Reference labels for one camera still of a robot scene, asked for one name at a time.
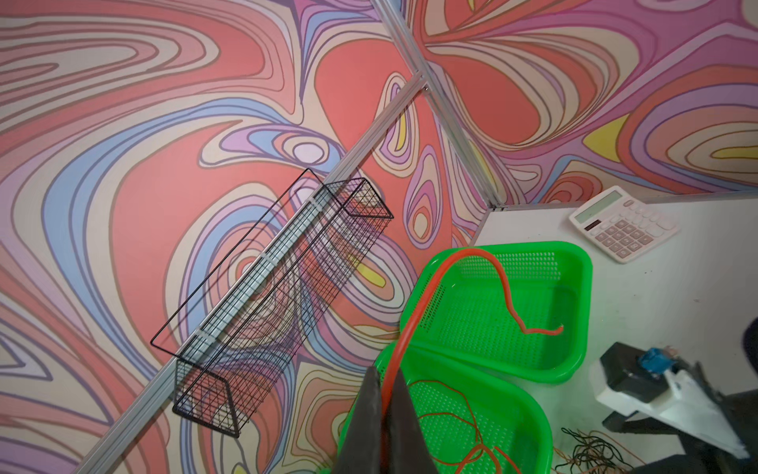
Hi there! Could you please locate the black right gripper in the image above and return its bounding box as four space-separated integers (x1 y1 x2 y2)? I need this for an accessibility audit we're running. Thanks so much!
602 342 757 473

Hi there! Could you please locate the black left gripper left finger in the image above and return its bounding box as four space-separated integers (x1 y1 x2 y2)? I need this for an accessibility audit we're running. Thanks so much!
332 367 382 474

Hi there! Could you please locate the right green plastic basket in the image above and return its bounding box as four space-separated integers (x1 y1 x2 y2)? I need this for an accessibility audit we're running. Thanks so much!
411 241 593 384

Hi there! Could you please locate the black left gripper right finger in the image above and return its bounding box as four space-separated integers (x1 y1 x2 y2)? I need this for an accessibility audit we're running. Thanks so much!
387 371 438 474

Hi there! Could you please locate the black wire basket back wall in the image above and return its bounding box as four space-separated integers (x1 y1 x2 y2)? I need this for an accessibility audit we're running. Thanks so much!
151 169 393 438

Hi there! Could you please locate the cable bundle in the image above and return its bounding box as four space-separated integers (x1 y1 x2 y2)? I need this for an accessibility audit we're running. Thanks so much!
552 427 647 474

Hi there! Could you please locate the white pink calculator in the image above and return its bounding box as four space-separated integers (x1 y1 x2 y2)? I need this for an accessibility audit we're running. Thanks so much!
568 186 680 264

